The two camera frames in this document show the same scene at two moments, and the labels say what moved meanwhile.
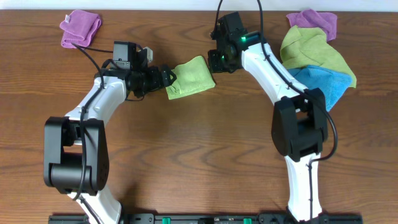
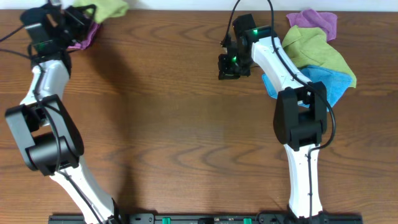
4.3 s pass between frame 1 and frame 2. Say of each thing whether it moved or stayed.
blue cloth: stayed
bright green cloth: moved
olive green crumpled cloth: stayed
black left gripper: moved
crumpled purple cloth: stayed
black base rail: stayed
